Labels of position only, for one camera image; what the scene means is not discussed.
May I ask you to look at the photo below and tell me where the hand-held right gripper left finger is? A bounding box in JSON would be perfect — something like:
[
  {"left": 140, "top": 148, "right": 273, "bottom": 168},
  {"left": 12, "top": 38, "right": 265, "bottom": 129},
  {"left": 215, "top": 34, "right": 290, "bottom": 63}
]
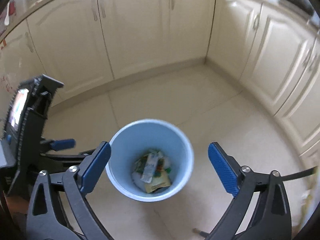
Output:
[{"left": 25, "top": 141, "right": 113, "bottom": 240}]

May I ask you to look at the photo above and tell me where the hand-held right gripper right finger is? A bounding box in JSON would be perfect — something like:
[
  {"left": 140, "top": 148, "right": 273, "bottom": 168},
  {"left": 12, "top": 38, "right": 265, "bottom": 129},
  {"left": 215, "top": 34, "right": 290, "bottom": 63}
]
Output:
[{"left": 207, "top": 142, "right": 293, "bottom": 240}]

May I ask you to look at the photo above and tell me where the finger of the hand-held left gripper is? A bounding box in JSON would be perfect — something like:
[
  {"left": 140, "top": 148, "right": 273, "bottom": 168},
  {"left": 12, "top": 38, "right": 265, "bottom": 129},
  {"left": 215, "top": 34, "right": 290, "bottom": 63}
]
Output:
[
  {"left": 41, "top": 149, "right": 97, "bottom": 170},
  {"left": 40, "top": 138, "right": 76, "bottom": 153}
]

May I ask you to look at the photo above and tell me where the blue plastic trash bin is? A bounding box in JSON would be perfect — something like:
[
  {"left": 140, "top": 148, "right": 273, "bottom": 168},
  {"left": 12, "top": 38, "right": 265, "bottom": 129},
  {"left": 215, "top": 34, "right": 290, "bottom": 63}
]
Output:
[{"left": 105, "top": 119, "right": 195, "bottom": 202}]

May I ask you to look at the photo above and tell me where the white barcode snack packet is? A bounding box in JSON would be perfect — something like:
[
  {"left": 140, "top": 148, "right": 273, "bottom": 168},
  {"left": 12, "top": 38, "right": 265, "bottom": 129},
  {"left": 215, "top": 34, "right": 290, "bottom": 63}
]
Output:
[{"left": 140, "top": 154, "right": 160, "bottom": 183}]

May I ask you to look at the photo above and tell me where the yellow printed snack bag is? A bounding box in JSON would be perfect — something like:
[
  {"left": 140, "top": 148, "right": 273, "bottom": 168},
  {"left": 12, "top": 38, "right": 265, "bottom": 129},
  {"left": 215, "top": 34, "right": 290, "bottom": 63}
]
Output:
[{"left": 144, "top": 174, "right": 172, "bottom": 194}]

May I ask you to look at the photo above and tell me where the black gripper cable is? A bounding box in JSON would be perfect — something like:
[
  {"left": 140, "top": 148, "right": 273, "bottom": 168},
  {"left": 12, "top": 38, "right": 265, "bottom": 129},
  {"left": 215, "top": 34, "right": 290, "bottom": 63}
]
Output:
[{"left": 282, "top": 167, "right": 317, "bottom": 182}]

